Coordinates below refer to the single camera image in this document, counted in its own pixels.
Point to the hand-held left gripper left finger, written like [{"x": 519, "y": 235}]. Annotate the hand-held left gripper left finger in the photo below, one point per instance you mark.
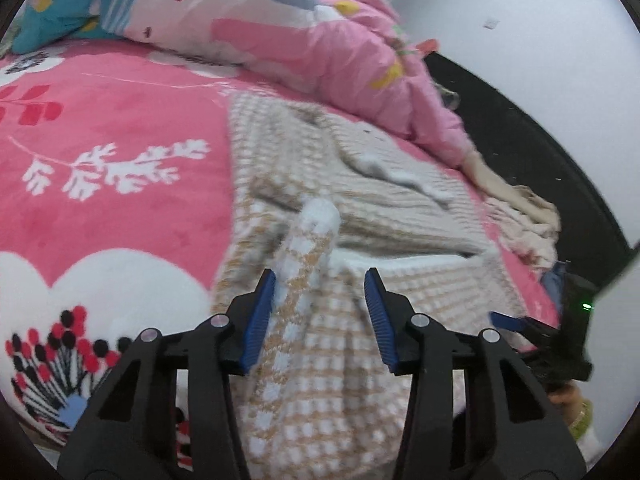
[{"x": 257, "y": 320}]

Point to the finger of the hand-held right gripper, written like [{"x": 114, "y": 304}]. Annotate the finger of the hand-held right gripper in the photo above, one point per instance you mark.
[{"x": 507, "y": 321}]

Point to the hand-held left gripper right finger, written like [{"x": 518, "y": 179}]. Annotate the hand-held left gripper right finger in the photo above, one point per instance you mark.
[{"x": 382, "y": 320}]

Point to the beige white houndstooth coat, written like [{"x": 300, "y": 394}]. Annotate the beige white houndstooth coat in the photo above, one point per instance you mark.
[{"x": 320, "y": 405}]

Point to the beige crumpled clothes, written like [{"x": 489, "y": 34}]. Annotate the beige crumpled clothes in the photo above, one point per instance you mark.
[{"x": 525, "y": 220}]

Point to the person's right hand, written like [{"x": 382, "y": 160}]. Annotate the person's right hand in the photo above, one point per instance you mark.
[{"x": 565, "y": 402}]

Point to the blue jeans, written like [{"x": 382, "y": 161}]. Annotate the blue jeans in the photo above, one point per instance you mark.
[{"x": 552, "y": 285}]

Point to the black headboard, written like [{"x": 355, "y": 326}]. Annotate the black headboard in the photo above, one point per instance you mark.
[{"x": 540, "y": 160}]

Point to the plaid cloth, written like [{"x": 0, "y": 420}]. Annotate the plaid cloth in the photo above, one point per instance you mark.
[{"x": 448, "y": 96}]

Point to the pink floral blanket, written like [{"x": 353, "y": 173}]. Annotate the pink floral blanket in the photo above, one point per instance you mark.
[{"x": 125, "y": 110}]

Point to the orange cloth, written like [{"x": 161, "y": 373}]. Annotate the orange cloth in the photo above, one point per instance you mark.
[{"x": 426, "y": 46}]

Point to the pink and blue printed quilt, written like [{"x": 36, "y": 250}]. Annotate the pink and blue printed quilt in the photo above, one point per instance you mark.
[{"x": 250, "y": 15}]

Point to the white wall socket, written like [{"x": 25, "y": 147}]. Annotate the white wall socket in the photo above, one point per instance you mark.
[{"x": 492, "y": 22}]

